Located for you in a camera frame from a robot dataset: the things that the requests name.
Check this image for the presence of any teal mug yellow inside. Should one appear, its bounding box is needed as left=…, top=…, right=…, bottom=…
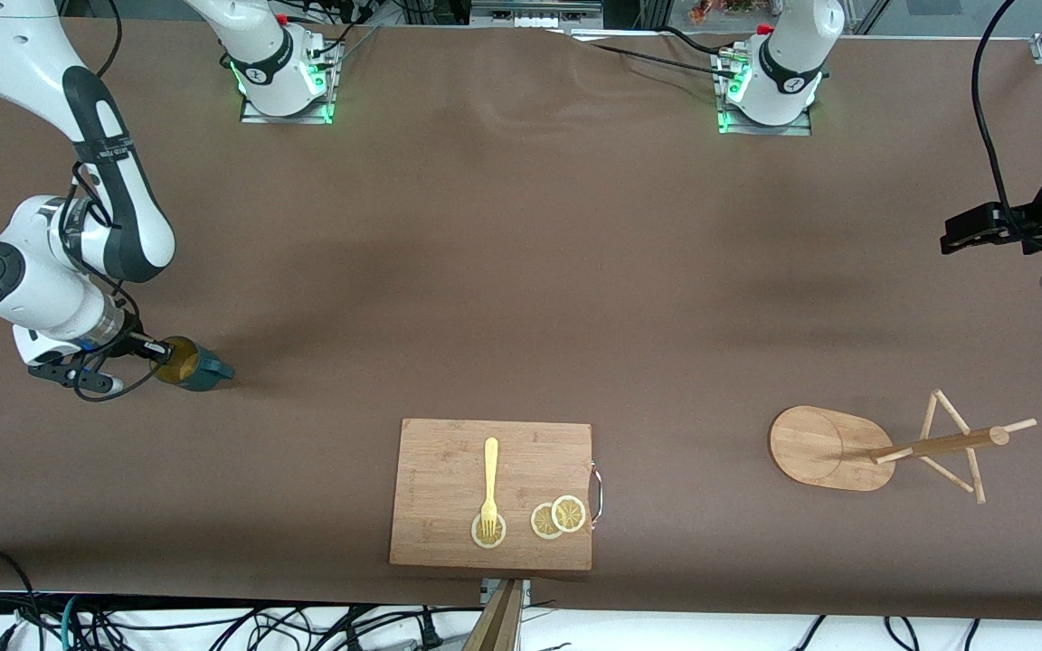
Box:
left=155, top=336, right=236, bottom=392

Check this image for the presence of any wooden mug rack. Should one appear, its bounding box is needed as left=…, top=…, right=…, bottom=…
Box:
left=769, top=390, right=1037, bottom=505

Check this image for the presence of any bamboo cutting board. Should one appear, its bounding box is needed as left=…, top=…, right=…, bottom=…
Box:
left=389, top=418, right=594, bottom=571

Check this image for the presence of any yellow plastic fork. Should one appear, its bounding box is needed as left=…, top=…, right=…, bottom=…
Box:
left=480, top=438, right=500, bottom=536

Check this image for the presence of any white power strip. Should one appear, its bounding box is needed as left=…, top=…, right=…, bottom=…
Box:
left=471, top=0, right=604, bottom=29

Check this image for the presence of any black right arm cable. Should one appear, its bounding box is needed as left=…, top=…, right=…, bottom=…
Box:
left=69, top=163, right=162, bottom=404

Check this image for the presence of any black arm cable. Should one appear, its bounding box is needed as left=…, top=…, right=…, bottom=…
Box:
left=970, top=0, right=1030, bottom=238
left=69, top=163, right=162, bottom=404

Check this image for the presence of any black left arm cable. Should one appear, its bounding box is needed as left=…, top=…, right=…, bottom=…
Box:
left=970, top=0, right=1030, bottom=238

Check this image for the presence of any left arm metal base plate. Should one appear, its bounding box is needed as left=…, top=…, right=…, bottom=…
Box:
left=715, top=47, right=814, bottom=137

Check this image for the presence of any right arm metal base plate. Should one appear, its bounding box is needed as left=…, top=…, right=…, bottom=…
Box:
left=240, top=34, right=342, bottom=125

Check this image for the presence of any black table cable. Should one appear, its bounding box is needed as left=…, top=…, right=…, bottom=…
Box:
left=575, top=32, right=748, bottom=79

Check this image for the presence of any wooden post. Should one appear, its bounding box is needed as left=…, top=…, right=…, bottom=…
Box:
left=462, top=580, right=524, bottom=651

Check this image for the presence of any metal post bracket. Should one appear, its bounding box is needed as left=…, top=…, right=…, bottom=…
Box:
left=481, top=579, right=532, bottom=609

